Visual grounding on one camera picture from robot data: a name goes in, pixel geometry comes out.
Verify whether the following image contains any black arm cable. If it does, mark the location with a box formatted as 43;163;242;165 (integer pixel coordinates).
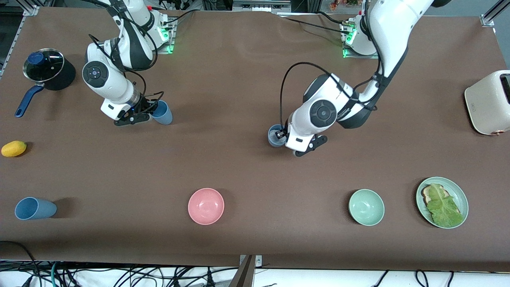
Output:
280;62;378;128
88;0;165;116

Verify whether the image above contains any green lettuce leaf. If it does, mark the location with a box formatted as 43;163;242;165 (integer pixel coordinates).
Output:
427;184;465;228

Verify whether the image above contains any aluminium frame profile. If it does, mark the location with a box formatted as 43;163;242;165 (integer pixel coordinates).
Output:
0;15;26;78
22;0;54;16
480;0;510;28

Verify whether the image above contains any light green bowl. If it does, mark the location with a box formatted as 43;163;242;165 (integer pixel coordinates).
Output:
348;189;385;226

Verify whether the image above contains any blue plastic cup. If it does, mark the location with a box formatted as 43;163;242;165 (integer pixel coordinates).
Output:
15;197;57;220
268;124;288;147
151;100;173;126

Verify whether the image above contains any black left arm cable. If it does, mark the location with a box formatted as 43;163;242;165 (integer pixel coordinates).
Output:
280;62;378;128

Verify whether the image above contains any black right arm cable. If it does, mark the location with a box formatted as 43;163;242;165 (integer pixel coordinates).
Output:
88;0;165;116

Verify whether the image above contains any pink bowl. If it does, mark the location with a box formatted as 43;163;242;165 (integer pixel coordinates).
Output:
188;188;225;226

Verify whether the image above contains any glass lid with blue knob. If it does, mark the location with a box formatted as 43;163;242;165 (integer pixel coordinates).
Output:
23;48;65;83

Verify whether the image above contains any dark blue pot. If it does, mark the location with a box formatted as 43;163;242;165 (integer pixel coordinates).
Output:
15;48;76;118

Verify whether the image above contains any toast bread slice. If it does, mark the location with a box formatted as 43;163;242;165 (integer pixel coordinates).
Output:
422;185;450;207

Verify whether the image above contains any cream toaster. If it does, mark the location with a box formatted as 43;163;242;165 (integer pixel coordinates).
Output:
464;70;510;136

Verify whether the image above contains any light green plate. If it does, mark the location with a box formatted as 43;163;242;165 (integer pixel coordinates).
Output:
416;177;469;229

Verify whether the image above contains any grey control box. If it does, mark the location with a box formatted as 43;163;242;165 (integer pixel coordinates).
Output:
232;0;292;13

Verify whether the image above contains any brown table cloth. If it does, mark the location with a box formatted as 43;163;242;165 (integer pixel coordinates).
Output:
0;6;510;272

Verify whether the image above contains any yellow lemon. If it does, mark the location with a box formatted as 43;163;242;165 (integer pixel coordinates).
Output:
1;140;27;157

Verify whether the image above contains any metal table edge bracket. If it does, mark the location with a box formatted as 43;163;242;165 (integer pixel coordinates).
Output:
229;254;263;287

